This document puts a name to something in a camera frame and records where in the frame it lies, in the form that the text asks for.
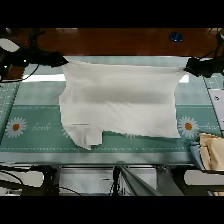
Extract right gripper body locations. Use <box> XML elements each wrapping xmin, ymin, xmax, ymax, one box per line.
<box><xmin>183</xmin><ymin>57</ymin><xmax>207</xmax><ymax>78</ymax></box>

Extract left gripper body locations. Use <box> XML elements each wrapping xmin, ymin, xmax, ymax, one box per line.
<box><xmin>46</xmin><ymin>50</ymin><xmax>70</xmax><ymax>68</ymax></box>

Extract white T-shirt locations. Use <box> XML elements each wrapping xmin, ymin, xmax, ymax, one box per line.
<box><xmin>58</xmin><ymin>59</ymin><xmax>188</xmax><ymax>150</ymax></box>

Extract blue round object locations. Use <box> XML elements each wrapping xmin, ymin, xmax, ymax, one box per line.
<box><xmin>168</xmin><ymin>31</ymin><xmax>185</xmax><ymax>43</ymax></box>

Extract beige garment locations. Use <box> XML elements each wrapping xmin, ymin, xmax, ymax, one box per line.
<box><xmin>199</xmin><ymin>132</ymin><xmax>224</xmax><ymax>173</ymax></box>

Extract light blue garment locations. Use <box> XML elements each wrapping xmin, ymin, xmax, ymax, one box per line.
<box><xmin>189</xmin><ymin>141</ymin><xmax>205</xmax><ymax>172</ymax></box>

